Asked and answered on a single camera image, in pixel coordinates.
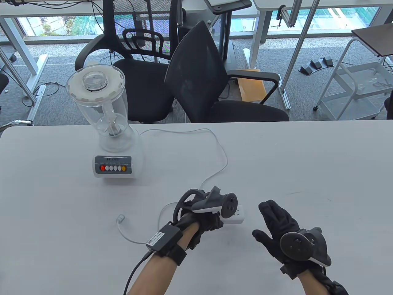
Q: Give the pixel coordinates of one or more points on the dark brown board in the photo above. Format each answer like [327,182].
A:
[374,40]

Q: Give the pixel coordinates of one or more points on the grey right hand tracker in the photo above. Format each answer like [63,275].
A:
[296,245]

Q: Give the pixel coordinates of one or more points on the white blender with clear jar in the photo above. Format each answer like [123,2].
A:
[114,172]

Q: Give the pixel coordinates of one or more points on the aluminium frame post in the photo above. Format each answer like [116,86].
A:
[302,46]

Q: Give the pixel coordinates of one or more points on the grey hand tracker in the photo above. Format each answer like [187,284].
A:
[296,245]
[208,202]

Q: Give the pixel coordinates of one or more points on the person's right hand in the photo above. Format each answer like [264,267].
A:
[279,221]

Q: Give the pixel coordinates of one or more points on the black mesh office chair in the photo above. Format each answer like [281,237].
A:
[138,76]

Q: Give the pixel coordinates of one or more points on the black foot pedal set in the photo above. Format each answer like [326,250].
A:
[316,65]

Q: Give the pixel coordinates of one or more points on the person's left hand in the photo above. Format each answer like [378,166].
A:
[208,222]

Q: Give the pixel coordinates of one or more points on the person's right forearm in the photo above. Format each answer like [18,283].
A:
[310,287]

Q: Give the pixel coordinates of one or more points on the brown cardboard piece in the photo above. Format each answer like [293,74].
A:
[251,87]

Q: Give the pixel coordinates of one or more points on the white power strip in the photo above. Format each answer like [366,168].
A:
[236,216]

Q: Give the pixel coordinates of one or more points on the white desk with metal legs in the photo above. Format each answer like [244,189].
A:
[18,46]

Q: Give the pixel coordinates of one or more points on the black solid-back office chair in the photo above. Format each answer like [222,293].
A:
[196,76]

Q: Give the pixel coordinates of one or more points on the person's left forearm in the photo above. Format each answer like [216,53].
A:
[156,276]

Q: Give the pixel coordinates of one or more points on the black pedestal stand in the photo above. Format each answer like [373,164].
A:
[227,33]

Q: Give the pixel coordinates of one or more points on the chrome metal bar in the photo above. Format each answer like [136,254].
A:
[17,123]

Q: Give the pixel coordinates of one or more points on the grey left hand tracker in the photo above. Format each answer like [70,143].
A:
[208,202]

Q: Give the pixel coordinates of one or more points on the white desk with aluminium frame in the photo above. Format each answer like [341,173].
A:
[331,3]

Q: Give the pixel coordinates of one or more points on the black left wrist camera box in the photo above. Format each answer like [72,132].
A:
[164,239]

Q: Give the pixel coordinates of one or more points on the white metal cart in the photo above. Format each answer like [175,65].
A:
[353,101]

